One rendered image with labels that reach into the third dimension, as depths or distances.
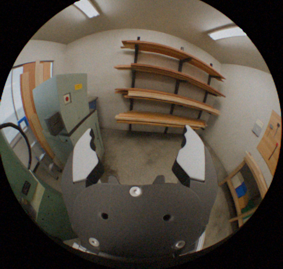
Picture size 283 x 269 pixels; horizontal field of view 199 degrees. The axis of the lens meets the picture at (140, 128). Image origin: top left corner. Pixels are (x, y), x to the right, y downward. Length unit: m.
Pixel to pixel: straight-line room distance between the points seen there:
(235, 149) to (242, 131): 0.48
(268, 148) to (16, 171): 3.14
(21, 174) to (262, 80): 3.52
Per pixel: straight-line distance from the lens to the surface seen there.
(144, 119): 1.58
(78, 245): 0.69
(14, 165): 0.77
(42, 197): 0.80
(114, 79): 1.95
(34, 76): 2.30
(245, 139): 2.48
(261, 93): 2.59
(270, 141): 2.43
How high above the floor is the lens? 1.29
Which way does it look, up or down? 33 degrees down
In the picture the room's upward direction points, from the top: 7 degrees clockwise
